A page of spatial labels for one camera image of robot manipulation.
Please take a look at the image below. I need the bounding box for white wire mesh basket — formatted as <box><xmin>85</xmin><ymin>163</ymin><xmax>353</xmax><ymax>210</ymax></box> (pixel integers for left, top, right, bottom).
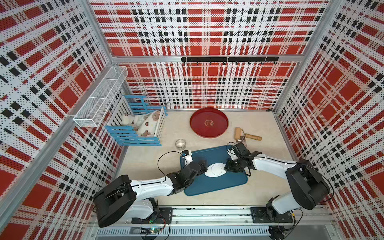
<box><xmin>74</xmin><ymin>66</ymin><xmax>128</xmax><ymax>128</ymax></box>

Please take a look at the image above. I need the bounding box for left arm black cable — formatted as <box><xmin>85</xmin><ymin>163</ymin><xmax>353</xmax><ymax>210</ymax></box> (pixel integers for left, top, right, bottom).
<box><xmin>91</xmin><ymin>150</ymin><xmax>184</xmax><ymax>212</ymax></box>

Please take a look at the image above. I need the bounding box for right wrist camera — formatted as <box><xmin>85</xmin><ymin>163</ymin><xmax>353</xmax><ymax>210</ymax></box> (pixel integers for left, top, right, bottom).
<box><xmin>227</xmin><ymin>145</ymin><xmax>238</xmax><ymax>161</ymax></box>

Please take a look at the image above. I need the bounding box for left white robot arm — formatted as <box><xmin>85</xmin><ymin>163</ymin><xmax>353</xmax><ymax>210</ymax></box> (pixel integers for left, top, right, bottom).
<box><xmin>93</xmin><ymin>160</ymin><xmax>208</xmax><ymax>228</ymax></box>

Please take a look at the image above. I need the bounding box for baby doll in crib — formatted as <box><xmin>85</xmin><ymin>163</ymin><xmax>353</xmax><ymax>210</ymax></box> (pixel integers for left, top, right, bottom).
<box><xmin>122</xmin><ymin>111</ymin><xmax>161</xmax><ymax>137</ymax></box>

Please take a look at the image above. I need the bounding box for wooden rolling pin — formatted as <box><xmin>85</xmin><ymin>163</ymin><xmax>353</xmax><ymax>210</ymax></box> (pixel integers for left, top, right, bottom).
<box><xmin>234</xmin><ymin>127</ymin><xmax>263</xmax><ymax>143</ymax></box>

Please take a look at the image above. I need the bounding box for blue white toy crib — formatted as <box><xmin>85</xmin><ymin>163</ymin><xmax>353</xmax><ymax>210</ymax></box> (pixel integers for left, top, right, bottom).
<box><xmin>105</xmin><ymin>95</ymin><xmax>167</xmax><ymax>147</ymax></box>

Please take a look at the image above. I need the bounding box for round red tray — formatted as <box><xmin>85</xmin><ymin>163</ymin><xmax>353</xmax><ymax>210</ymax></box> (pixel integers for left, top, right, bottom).
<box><xmin>190</xmin><ymin>108</ymin><xmax>229</xmax><ymax>139</ymax></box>

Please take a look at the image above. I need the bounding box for black wall hook rail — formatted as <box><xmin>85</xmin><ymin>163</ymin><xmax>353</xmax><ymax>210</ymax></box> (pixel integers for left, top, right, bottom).
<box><xmin>181</xmin><ymin>57</ymin><xmax>279</xmax><ymax>64</ymax></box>

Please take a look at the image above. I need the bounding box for green circuit board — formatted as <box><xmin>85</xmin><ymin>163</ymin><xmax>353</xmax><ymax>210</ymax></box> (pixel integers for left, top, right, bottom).
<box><xmin>140</xmin><ymin>227</ymin><xmax>162</xmax><ymax>235</ymax></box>

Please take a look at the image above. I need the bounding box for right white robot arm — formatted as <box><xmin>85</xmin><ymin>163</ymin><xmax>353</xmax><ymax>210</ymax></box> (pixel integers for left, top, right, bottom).
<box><xmin>224</xmin><ymin>143</ymin><xmax>333</xmax><ymax>217</ymax></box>

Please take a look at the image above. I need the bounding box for white dough piece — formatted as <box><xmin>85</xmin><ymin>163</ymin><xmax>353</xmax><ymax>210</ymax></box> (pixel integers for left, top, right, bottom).
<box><xmin>205</xmin><ymin>163</ymin><xmax>227</xmax><ymax>178</ymax></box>

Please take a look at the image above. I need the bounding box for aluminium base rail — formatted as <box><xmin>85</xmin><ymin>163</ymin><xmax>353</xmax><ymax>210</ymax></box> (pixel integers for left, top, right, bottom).
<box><xmin>84</xmin><ymin>206</ymin><xmax>341</xmax><ymax>240</ymax></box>

